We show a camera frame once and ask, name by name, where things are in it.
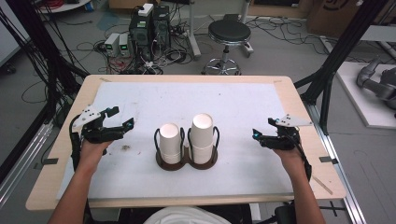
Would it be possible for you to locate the aluminium floor rail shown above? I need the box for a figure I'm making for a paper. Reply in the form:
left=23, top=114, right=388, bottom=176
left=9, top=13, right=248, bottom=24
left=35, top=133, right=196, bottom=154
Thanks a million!
left=305, top=102, right=368, bottom=224
left=0, top=120, right=54, bottom=208

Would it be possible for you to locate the white table leg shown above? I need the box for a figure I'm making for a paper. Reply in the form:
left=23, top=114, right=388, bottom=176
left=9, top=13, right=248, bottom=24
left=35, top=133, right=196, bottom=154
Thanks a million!
left=240, top=0, right=255, bottom=59
left=186, top=0, right=203, bottom=61

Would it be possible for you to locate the right hand-held gripper cable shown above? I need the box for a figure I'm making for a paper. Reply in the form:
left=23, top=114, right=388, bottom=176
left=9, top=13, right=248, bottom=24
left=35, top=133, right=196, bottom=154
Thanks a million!
left=288, top=130, right=313, bottom=183

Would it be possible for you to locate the white platform board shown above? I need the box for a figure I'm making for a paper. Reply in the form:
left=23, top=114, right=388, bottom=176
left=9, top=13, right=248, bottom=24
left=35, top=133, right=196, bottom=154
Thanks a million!
left=335, top=61, right=396, bottom=130

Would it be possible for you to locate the thin wooden stick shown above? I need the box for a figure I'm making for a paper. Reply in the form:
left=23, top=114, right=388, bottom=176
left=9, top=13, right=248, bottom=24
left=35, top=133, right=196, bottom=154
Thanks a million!
left=310, top=175, right=334, bottom=196

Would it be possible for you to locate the white adapter box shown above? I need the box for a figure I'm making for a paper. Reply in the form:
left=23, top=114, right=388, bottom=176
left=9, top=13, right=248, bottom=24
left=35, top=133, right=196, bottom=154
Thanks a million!
left=137, top=3, right=155, bottom=18

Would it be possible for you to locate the black frame with cable bundle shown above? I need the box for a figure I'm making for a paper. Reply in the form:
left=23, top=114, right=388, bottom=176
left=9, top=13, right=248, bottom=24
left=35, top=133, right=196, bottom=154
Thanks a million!
left=0, top=0, right=91, bottom=185

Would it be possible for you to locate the black round stool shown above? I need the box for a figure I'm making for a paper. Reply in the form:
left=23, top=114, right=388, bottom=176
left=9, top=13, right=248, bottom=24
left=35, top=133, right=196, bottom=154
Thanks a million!
left=201, top=19, right=255, bottom=77

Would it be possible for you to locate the dark brown cup holder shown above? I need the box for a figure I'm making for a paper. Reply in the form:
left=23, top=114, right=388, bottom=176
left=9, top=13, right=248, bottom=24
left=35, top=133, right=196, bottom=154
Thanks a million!
left=153, top=125, right=221, bottom=172

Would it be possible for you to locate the light wooden table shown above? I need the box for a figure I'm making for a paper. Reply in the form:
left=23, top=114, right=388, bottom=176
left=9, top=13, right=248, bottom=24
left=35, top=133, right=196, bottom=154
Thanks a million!
left=25, top=74, right=347, bottom=212

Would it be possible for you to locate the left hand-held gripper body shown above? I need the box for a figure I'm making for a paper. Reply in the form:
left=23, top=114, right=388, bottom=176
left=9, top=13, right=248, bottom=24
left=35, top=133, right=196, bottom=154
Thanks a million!
left=72, top=105, right=127, bottom=145

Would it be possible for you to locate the brown cardboard box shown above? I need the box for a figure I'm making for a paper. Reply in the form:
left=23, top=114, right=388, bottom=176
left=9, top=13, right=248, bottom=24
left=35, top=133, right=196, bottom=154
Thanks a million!
left=305, top=0, right=364, bottom=39

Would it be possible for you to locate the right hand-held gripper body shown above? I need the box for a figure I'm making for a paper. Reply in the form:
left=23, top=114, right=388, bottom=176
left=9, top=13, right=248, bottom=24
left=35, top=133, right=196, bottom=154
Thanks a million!
left=261, top=113, right=314, bottom=151

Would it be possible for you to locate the black computer tower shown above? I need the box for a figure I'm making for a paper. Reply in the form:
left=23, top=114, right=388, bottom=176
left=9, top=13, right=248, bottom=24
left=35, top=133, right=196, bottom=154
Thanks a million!
left=128, top=12, right=154, bottom=62
left=151, top=5, right=172, bottom=51

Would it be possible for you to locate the white power supply unit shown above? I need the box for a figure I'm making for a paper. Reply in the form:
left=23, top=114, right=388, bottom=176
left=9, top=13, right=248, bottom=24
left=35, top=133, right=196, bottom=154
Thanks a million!
left=118, top=33, right=132, bottom=58
left=104, top=32, right=121, bottom=58

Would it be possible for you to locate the person's white shirt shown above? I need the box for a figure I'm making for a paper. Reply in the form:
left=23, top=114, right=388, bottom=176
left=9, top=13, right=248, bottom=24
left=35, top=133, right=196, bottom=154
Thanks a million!
left=143, top=205, right=232, bottom=224

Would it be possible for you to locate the short stack of paper cups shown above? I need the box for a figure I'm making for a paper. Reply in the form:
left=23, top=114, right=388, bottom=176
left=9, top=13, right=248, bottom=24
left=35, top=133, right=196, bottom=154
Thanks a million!
left=159, top=122, right=182, bottom=165

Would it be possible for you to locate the tangle of floor cables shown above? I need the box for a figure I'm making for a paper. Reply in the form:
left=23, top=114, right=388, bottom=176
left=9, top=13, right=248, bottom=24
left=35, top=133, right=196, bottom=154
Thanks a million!
left=74, top=6, right=359, bottom=76

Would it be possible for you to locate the tall stack of paper cups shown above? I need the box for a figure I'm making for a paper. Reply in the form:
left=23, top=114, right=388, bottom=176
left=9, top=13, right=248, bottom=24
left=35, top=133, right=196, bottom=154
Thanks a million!
left=190, top=113, right=216, bottom=165

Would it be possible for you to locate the person's right hand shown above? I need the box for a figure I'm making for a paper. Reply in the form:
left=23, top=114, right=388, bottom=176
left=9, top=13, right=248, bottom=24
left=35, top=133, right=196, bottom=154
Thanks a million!
left=272, top=145, right=308, bottom=175

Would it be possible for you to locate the black metal frame post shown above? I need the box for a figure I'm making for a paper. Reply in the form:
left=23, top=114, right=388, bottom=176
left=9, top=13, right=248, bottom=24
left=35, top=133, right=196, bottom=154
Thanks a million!
left=293, top=0, right=396, bottom=135

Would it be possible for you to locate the person's left hand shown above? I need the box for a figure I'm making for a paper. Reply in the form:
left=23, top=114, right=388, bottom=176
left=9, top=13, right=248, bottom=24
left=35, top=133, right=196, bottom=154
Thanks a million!
left=78, top=139, right=114, bottom=171

